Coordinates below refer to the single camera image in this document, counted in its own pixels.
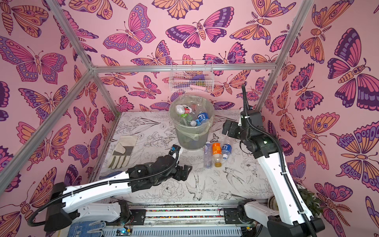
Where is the orange label bottle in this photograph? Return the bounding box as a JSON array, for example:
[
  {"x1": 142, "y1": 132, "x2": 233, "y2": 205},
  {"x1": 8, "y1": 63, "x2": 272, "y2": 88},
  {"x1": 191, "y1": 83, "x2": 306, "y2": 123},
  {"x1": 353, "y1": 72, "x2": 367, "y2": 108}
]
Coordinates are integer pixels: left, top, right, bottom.
[{"x1": 212, "y1": 143, "x2": 223, "y2": 167}]

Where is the red white label bottle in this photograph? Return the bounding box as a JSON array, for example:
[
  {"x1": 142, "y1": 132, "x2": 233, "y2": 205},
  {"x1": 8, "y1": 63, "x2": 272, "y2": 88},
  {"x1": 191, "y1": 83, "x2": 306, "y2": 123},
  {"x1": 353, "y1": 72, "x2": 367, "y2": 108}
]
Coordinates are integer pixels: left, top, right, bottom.
[{"x1": 175, "y1": 104, "x2": 192, "y2": 115}]

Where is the lime green label bottle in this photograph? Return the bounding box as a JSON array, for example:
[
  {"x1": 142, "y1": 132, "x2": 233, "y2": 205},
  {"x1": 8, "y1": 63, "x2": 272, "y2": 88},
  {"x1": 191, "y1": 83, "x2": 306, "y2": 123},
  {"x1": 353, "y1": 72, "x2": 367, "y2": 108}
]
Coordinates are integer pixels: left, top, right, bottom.
[{"x1": 180, "y1": 114, "x2": 197, "y2": 127}]

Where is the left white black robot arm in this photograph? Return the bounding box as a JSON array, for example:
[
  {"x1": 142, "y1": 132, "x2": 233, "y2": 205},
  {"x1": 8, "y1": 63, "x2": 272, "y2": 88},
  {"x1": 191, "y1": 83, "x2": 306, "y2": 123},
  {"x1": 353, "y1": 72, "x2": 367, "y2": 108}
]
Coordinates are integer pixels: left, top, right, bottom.
[{"x1": 27, "y1": 145, "x2": 192, "y2": 232}]

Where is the potted green plant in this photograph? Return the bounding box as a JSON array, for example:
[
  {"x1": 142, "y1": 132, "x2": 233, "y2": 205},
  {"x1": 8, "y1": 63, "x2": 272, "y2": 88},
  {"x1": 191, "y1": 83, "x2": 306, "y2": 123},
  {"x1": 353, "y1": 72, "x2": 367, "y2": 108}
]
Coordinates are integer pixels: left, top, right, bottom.
[{"x1": 267, "y1": 188, "x2": 324, "y2": 217}]

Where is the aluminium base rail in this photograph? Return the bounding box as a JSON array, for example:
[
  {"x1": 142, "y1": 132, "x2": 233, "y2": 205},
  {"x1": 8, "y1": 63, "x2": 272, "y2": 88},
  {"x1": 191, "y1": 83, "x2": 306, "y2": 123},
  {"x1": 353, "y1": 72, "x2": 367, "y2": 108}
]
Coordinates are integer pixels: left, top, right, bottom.
[{"x1": 100, "y1": 204, "x2": 267, "y2": 237}]

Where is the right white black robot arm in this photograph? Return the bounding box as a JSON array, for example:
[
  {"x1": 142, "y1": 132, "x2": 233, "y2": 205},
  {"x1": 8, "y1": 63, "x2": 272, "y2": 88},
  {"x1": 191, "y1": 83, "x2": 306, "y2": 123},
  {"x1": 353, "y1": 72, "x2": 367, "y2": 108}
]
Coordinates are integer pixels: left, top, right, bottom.
[{"x1": 222, "y1": 109, "x2": 325, "y2": 237}]

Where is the beige grey work glove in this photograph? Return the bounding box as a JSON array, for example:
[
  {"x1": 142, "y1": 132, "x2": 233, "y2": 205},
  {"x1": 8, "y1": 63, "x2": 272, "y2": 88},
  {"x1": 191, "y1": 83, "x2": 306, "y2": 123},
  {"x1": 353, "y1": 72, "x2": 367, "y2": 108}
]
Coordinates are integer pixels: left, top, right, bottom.
[{"x1": 108, "y1": 136, "x2": 138, "y2": 169}]

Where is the purple label clear bottle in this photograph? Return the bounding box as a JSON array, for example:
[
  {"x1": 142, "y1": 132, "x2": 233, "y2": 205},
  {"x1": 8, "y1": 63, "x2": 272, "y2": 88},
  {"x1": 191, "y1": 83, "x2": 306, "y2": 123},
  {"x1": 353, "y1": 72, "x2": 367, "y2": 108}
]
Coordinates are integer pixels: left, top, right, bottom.
[{"x1": 203, "y1": 141, "x2": 213, "y2": 168}]

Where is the white wire wall basket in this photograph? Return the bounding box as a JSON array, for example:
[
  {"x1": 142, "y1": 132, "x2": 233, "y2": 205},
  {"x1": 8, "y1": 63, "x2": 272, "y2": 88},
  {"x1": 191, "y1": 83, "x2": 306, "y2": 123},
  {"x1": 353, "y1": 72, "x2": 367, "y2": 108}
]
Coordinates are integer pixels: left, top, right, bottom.
[{"x1": 167, "y1": 59, "x2": 215, "y2": 93}]

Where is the grey mesh waste bin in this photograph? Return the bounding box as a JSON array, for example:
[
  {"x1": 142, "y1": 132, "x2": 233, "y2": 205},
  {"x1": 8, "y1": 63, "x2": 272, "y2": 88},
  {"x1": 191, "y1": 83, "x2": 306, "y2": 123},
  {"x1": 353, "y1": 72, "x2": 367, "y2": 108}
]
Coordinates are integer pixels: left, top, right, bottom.
[{"x1": 169, "y1": 94, "x2": 215, "y2": 150}]

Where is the blue dotted work glove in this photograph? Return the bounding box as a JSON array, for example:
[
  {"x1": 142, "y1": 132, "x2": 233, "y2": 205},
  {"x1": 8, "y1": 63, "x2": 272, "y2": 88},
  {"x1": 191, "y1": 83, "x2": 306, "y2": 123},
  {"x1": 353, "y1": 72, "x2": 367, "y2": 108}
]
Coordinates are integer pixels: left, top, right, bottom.
[{"x1": 67, "y1": 221, "x2": 106, "y2": 237}]

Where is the blue label bottle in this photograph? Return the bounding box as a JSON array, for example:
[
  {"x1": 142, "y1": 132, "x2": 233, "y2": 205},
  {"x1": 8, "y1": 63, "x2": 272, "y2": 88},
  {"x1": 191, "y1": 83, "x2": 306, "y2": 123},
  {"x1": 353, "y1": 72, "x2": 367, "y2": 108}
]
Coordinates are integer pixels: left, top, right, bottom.
[
  {"x1": 196, "y1": 112, "x2": 209, "y2": 125},
  {"x1": 222, "y1": 136, "x2": 233, "y2": 160}
]

